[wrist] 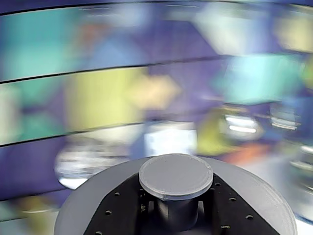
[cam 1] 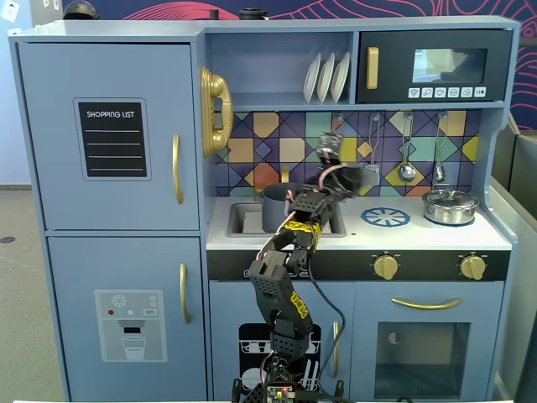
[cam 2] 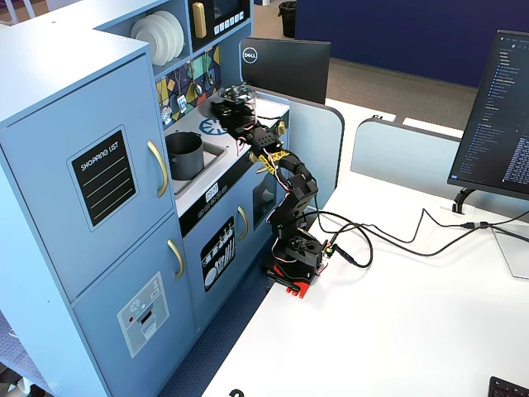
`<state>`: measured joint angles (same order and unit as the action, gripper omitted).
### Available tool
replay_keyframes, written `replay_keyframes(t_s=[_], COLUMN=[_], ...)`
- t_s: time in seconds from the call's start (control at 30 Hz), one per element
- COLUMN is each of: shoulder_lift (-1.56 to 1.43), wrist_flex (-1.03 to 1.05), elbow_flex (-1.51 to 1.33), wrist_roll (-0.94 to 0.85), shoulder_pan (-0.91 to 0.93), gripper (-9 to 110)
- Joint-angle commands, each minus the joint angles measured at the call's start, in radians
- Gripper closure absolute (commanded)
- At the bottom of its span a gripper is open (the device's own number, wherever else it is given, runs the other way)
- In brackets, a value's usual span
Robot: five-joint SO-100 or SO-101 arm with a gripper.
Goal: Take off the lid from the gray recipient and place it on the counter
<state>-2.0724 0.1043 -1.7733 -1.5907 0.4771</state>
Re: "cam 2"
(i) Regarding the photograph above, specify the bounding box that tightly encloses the white toy plate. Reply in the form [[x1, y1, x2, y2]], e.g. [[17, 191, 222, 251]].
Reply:
[[159, 10, 186, 59], [130, 15, 166, 67], [146, 12, 177, 63]]

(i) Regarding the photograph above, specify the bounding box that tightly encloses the pale blue desk partition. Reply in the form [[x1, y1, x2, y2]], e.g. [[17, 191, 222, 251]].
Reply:
[[350, 117, 464, 194], [288, 98, 346, 212]]

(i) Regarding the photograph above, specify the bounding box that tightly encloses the long black cable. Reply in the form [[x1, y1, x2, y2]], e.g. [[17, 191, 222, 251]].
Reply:
[[313, 206, 529, 258]]

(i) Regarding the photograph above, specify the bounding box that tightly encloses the steel slotted spatula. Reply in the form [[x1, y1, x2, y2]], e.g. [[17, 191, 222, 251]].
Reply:
[[175, 68, 188, 113]]

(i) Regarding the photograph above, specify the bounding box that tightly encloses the blue oven door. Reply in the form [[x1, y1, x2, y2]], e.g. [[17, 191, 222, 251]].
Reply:
[[241, 156, 290, 265]]

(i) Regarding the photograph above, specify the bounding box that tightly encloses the gray monitor stand base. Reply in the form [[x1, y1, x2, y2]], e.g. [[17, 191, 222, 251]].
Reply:
[[491, 222, 529, 280]]

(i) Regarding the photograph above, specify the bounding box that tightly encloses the blue dishwasher door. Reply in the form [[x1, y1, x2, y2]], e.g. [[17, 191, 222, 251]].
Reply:
[[183, 181, 254, 332]]

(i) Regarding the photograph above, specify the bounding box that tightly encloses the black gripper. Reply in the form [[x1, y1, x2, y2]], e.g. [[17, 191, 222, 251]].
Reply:
[[222, 101, 260, 136]]

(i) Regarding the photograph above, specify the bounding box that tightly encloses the black keyboard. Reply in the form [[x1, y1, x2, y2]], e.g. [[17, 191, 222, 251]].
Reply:
[[487, 375, 529, 397]]

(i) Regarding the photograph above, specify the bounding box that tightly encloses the black trash bin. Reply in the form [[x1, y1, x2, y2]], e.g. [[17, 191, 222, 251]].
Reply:
[[278, 0, 298, 39]]

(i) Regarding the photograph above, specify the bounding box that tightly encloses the long gold fridge handle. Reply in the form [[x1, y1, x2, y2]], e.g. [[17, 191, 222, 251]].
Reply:
[[147, 140, 169, 199]]

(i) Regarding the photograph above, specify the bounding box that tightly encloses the steel skimmer spoon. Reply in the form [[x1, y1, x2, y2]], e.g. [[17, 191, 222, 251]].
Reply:
[[160, 78, 174, 125]]

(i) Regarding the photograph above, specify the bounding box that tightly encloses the black shopping list board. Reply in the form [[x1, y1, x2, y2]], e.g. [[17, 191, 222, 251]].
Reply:
[[67, 125, 139, 232]]

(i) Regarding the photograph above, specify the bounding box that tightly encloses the gray pot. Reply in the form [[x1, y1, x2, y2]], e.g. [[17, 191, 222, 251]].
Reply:
[[164, 131, 206, 181]]

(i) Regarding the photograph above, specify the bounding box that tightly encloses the short gold fridge handle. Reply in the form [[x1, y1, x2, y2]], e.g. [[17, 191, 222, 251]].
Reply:
[[167, 238, 186, 280]]

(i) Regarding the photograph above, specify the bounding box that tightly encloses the black looped cable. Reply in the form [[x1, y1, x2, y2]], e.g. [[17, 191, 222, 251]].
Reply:
[[305, 210, 375, 269]]

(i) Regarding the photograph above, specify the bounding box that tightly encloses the gray toy sink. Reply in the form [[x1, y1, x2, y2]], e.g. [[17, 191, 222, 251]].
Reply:
[[171, 140, 229, 198]]

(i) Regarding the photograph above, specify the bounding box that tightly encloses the stainless steel pot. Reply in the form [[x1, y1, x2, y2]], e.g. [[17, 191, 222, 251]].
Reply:
[[217, 84, 260, 115]]

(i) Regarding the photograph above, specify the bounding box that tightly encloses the steel ladle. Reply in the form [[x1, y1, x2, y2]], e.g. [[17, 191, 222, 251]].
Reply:
[[190, 60, 203, 97]]

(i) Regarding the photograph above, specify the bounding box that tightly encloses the tall blue fridge door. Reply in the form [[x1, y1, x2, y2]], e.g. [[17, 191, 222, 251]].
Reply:
[[0, 53, 177, 301]]

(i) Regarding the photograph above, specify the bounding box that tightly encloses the fridge door with dispenser print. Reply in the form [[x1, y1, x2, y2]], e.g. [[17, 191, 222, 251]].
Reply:
[[72, 213, 198, 397]]

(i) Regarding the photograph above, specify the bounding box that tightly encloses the monitor with lit screen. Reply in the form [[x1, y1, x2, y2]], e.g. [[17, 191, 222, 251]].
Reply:
[[447, 29, 529, 203]]

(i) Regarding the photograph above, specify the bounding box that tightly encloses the blue wooden toy kitchen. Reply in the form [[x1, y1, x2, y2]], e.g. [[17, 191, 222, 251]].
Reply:
[[0, 0, 293, 397]]

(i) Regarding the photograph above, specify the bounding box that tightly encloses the gold microwave handle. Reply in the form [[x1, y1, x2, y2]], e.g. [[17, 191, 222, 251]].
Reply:
[[192, 2, 207, 40]]

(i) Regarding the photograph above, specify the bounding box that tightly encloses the black Dell monitor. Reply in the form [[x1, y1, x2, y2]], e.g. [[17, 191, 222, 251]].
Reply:
[[239, 36, 331, 106]]

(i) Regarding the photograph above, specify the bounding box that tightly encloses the glass steel pot lid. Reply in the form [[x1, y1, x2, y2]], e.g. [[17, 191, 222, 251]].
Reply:
[[217, 84, 254, 103]]

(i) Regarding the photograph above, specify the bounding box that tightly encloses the red robot base clamp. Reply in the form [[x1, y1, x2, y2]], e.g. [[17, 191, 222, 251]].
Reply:
[[266, 264, 327, 299]]

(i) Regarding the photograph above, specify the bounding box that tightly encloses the gold dishwasher handle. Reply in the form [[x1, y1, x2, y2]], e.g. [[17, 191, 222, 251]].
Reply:
[[236, 205, 250, 241]]

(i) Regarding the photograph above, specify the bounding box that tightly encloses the toy microwave with gold handle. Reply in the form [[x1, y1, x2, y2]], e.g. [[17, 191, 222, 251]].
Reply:
[[188, 0, 252, 53]]

